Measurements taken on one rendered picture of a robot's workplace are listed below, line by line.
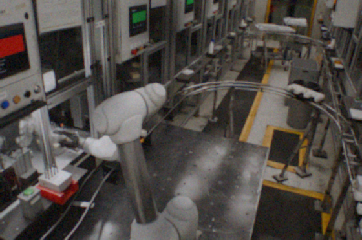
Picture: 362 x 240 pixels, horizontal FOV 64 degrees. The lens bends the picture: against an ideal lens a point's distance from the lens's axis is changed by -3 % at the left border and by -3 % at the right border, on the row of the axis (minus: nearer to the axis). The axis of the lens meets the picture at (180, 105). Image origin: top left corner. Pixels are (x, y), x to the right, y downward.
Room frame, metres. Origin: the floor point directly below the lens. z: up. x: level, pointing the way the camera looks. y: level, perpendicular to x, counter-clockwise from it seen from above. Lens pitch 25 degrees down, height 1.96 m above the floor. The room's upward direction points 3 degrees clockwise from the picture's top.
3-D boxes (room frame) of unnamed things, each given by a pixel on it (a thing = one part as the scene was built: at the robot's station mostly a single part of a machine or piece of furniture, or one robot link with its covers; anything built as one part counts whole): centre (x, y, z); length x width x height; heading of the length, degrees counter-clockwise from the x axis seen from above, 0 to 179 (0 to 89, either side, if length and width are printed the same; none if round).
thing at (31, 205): (1.00, 0.66, 0.97); 0.08 x 0.08 x 0.12; 70
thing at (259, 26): (6.54, -1.94, 0.48); 0.88 x 0.56 x 0.96; 88
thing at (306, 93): (2.82, -1.25, 0.84); 0.37 x 0.14 x 0.10; 38
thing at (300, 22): (7.60, -2.75, 0.48); 0.84 x 0.58 x 0.97; 168
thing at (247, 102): (5.72, -1.42, 0.01); 5.85 x 0.59 x 0.01; 160
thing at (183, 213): (1.08, -0.03, 0.85); 0.18 x 0.16 x 0.22; 141
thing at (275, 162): (3.14, -1.31, 0.01); 1.00 x 0.55 x 0.01; 160
